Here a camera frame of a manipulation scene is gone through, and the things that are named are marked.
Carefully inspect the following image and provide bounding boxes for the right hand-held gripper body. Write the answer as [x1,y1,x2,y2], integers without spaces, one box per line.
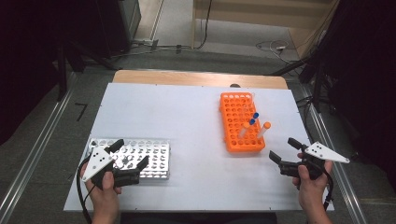
[277,141,351,181]

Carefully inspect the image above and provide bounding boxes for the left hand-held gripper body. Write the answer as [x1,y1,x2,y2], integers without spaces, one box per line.
[81,145,141,189]

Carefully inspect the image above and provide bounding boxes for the metal test tube rack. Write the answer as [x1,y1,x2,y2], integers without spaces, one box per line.
[83,137,172,181]

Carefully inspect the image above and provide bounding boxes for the orange-capped test tube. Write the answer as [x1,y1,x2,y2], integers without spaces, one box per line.
[257,121,272,140]
[238,121,251,138]

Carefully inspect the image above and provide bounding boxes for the orange plastic test tube rack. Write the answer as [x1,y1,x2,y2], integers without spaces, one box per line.
[219,91,267,154]

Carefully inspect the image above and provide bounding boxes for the person's left hand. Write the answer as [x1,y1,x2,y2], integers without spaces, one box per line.
[79,170,123,214]

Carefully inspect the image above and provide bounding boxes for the person's right hand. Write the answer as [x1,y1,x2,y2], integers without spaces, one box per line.
[292,160,333,209]

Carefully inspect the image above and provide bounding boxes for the black metal stand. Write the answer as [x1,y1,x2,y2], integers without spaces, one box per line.
[55,40,120,103]
[270,55,332,114]

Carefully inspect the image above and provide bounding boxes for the person's dark clothing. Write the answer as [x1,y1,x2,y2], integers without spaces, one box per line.
[120,212,278,224]

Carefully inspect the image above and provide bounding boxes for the black curtain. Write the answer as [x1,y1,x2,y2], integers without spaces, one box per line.
[0,0,106,146]
[306,0,396,190]

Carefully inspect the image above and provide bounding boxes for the dark cabinet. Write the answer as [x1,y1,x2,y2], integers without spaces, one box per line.
[96,0,142,58]

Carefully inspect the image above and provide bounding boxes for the metal floor rail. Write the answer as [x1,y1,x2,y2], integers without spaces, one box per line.
[298,83,369,224]
[0,72,78,224]

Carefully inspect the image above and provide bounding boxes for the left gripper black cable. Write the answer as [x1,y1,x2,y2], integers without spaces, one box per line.
[76,154,94,224]

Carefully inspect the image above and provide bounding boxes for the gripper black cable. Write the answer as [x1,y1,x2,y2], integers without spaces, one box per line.
[76,154,94,224]
[321,169,335,213]

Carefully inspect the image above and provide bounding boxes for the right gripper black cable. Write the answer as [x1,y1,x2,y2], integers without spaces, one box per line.
[321,169,335,213]

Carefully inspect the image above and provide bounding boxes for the white floor cable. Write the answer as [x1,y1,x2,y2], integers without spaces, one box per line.
[255,39,297,64]

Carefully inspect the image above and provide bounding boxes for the grey floor cable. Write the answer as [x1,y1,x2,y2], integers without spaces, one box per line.
[110,43,194,60]

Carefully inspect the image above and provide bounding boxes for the black floor cable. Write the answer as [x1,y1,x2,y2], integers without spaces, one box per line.
[191,0,214,50]

